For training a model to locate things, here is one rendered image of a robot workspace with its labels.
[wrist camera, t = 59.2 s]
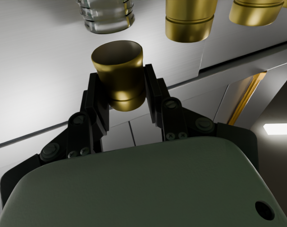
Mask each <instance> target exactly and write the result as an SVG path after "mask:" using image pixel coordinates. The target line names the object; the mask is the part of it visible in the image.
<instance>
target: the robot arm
mask: <svg viewBox="0 0 287 227"><path fill-rule="evenodd" d="M143 68H144V77H145V86H146V98H147V103H148V107H149V111H150V116H151V120H152V123H155V126H156V127H159V128H161V135H162V142H157V143H151V144H146V145H139V146H133V147H128V148H122V149H117V150H110V151H105V152H103V146H102V139H101V138H102V137H103V136H106V135H107V131H109V103H108V100H107V98H106V95H105V92H104V89H103V86H102V84H101V81H100V78H99V76H98V73H97V72H96V73H90V76H89V82H88V89H87V90H84V91H83V95H82V102H81V107H80V112H77V113H74V114H73V115H72V116H71V117H70V118H69V119H68V127H67V128H66V129H65V130H64V131H62V132H61V133H60V134H59V135H58V136H57V137H55V138H54V139H53V140H51V141H50V142H49V143H48V144H47V145H45V146H44V147H43V149H42V150H41V152H40V154H37V153H36V154H35V155H33V156H32V157H30V158H28V159H26V160H25V161H23V162H21V163H20V164H18V165H16V166H15V167H13V168H11V169H10V170H8V171H7V172H6V173H4V175H3V176H2V177H1V179H0V197H1V204H2V212H1V214H0V227H287V217H286V215H285V214H284V212H283V210H282V209H281V207H280V206H279V204H278V202H277V201H276V199H275V197H274V196H273V194H272V192H271V191H270V189H269V188H268V187H267V185H266V184H265V182H264V180H263V179H262V177H261V176H260V172H259V158H258V146H257V137H256V135H255V134H254V133H253V132H252V131H251V130H248V129H245V128H241V127H236V126H232V125H228V124H224V123H219V122H218V123H214V122H213V121H212V120H211V119H210V118H208V117H205V116H203V115H201V114H198V113H196V112H193V111H191V110H189V109H186V108H184V107H182V103H181V101H180V100H179V99H178V98H176V97H171V96H170V94H169V91H168V89H167V87H166V84H165V81H164V79H163V78H156V75H155V72H154V69H153V66H152V64H145V66H144V67H143Z"/></svg>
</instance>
